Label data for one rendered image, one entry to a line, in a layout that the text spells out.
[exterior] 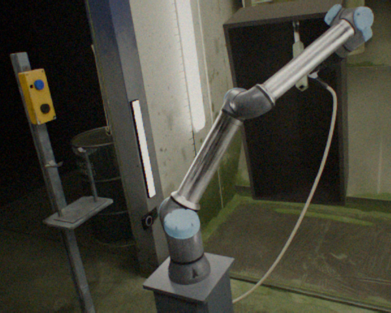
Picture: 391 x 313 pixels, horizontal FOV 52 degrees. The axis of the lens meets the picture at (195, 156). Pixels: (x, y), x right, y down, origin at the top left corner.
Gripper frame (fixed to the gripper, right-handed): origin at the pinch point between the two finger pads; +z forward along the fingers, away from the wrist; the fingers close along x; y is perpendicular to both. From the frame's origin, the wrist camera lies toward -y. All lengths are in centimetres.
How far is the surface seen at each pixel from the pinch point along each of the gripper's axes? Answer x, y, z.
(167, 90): 33, -33, 88
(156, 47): 47, -52, 70
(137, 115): 0, -51, 84
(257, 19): 27.8, -24.9, 4.9
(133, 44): 33, -69, 64
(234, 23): 28.2, -32.8, 14.8
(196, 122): 33, 2, 104
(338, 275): -68, 93, 66
